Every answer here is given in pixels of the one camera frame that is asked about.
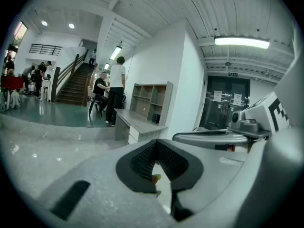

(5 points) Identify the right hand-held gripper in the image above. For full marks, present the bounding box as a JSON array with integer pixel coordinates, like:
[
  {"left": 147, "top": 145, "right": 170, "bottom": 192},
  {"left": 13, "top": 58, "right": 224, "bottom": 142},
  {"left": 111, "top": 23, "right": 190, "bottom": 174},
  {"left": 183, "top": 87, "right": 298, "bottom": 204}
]
[{"left": 172, "top": 91, "right": 294, "bottom": 150}]

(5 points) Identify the brown wooden staircase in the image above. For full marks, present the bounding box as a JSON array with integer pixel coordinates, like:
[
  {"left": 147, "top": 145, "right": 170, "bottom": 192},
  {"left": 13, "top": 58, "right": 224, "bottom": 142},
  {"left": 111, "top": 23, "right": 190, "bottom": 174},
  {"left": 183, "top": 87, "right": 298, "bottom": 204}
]
[{"left": 51, "top": 48, "right": 98, "bottom": 107}]

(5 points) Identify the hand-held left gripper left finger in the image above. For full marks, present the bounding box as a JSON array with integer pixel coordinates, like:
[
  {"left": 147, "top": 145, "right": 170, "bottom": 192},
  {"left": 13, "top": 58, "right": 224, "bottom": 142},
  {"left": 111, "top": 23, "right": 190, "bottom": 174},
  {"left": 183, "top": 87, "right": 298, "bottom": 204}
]
[{"left": 38, "top": 138, "right": 178, "bottom": 228}]

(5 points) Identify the black double door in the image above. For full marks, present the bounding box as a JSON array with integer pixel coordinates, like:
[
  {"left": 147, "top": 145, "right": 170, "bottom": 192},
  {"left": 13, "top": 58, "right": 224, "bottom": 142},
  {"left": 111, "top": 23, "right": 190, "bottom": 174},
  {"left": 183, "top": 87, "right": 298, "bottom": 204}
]
[{"left": 199, "top": 76, "right": 251, "bottom": 131}]

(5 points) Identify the black balcony railing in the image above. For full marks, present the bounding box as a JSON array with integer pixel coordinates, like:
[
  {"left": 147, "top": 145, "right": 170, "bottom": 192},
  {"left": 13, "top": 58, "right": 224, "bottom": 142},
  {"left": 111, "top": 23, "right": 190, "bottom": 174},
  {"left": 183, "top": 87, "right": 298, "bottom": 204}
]
[{"left": 28, "top": 43, "right": 63, "bottom": 56}]

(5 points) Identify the black legged chair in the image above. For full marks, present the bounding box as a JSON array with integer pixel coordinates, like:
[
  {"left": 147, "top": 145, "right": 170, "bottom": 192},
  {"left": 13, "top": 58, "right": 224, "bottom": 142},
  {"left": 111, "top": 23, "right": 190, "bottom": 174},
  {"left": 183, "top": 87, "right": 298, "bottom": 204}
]
[{"left": 86, "top": 86, "right": 103, "bottom": 118}]

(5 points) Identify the wooden hutch shelf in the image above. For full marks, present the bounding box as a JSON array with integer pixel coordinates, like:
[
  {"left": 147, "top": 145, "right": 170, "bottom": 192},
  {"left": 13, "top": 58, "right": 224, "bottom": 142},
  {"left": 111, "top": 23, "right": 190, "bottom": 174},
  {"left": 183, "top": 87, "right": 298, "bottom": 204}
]
[{"left": 129, "top": 81, "right": 174, "bottom": 127}]

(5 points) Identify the narrow tube ceiling lamp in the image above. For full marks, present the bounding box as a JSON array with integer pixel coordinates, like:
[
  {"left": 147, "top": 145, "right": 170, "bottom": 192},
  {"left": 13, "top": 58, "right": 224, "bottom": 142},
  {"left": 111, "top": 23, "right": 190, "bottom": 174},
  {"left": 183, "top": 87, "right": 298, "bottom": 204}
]
[{"left": 109, "top": 45, "right": 123, "bottom": 60}]

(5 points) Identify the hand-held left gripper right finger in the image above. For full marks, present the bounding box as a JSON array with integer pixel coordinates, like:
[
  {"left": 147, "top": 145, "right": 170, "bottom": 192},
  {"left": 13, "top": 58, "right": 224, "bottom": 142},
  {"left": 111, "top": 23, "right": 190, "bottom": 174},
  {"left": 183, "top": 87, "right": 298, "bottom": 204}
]
[{"left": 155, "top": 124, "right": 304, "bottom": 228}]

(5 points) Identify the grey fisheye camera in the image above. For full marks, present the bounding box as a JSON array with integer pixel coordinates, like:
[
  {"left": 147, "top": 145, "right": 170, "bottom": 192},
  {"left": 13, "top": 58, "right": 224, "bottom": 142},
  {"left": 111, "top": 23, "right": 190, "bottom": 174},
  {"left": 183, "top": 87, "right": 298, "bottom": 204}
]
[{"left": 230, "top": 110, "right": 260, "bottom": 132}]

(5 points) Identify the red panel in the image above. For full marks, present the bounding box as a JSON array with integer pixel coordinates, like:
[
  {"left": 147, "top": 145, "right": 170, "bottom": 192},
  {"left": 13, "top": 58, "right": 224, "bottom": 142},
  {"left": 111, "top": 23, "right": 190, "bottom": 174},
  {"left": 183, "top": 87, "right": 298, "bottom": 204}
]
[{"left": 0, "top": 76, "right": 24, "bottom": 89}]

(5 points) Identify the wide ceiling lamp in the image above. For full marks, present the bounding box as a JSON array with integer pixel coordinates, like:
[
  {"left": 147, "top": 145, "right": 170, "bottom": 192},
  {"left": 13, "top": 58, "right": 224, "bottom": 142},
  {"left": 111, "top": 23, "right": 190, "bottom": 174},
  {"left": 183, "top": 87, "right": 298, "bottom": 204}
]
[{"left": 214, "top": 36, "right": 271, "bottom": 49}]

